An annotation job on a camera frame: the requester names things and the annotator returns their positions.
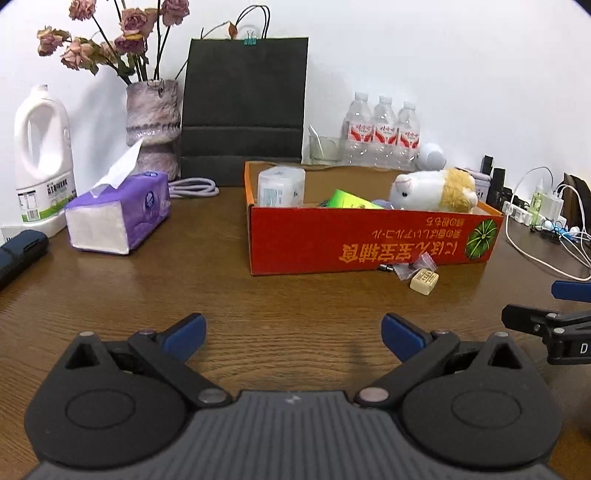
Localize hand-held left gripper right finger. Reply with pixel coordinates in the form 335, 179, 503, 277
355, 312, 525, 409

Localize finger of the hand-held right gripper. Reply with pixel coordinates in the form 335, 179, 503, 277
551, 280, 591, 303
502, 304, 591, 344

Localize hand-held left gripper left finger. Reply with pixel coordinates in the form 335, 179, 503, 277
65, 312, 234, 409

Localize orange cardboard box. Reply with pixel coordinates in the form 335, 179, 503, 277
244, 161, 505, 277

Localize green snack packet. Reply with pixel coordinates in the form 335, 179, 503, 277
318, 188, 384, 210

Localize white and tan plush hamster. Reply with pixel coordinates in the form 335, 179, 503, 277
388, 167, 478, 214

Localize white tissue roll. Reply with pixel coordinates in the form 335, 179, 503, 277
257, 166, 306, 208

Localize small clear zip bag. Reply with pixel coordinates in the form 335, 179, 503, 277
392, 256, 437, 281

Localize white charger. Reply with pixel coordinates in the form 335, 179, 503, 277
545, 185, 566, 217

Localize brown leather pouch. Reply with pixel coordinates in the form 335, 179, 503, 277
556, 173, 591, 227

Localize white power strip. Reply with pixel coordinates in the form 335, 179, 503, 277
501, 199, 566, 228

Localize purple tissue pack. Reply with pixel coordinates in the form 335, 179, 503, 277
65, 137, 171, 256

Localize printed tin box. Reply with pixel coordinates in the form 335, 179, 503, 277
468, 170, 491, 201

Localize white astronaut speaker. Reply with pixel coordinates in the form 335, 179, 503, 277
413, 142, 448, 172

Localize dark blue case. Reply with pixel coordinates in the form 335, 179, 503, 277
0, 230, 49, 291

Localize clear water bottle red label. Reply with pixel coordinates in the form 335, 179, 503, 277
342, 91, 374, 167
396, 102, 422, 171
372, 95, 399, 169

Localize clear stirrer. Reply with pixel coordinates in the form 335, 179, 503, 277
308, 124, 326, 158

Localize grey furry vase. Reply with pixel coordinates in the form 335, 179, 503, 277
126, 79, 182, 182

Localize white detergent bottle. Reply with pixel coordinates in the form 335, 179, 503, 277
14, 84, 77, 227

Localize black paper bag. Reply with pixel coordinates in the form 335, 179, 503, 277
175, 4, 309, 188

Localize dried pink flowers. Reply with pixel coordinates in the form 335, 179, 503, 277
37, 0, 191, 86

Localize black earphone cable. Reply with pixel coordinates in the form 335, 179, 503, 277
531, 219, 583, 241

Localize white charging cable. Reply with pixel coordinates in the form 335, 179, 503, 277
505, 166, 591, 282

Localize purple coiled cable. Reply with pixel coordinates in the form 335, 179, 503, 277
167, 178, 220, 199

